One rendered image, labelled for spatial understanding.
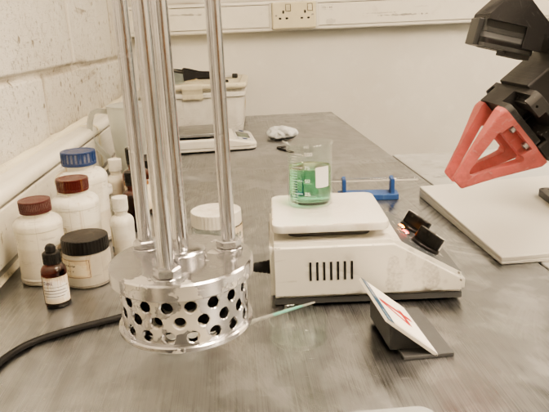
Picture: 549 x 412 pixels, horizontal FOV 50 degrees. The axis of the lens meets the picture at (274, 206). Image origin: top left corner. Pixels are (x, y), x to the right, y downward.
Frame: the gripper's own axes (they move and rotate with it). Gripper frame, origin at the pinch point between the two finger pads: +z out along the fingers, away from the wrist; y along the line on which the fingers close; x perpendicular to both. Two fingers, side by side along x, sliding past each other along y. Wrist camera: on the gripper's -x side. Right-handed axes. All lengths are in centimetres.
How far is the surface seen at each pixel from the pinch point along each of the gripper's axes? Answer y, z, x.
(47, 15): -59, 32, -52
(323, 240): 0.0, 14.4, -3.9
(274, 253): 0.7, 18.7, -6.4
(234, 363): 10.8, 25.7, -4.4
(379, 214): -2.3, 8.5, -1.3
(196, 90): -114, 30, -24
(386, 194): -38.1, 7.6, 9.8
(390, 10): -151, -31, 1
